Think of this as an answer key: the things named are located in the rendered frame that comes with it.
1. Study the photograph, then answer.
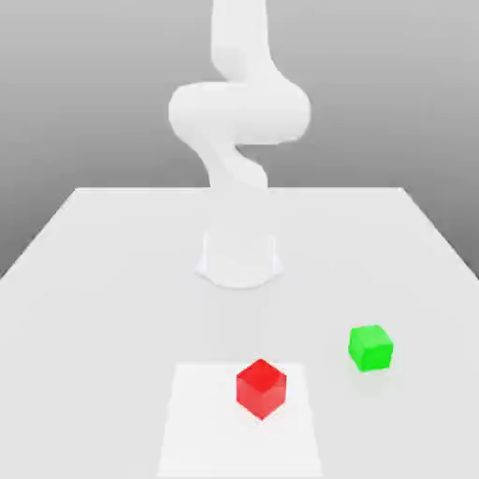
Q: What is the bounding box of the small red cube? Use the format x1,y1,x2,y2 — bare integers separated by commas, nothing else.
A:
235,357,288,421

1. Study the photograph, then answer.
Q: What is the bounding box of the small green cube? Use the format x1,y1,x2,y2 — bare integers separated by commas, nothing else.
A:
347,324,395,373

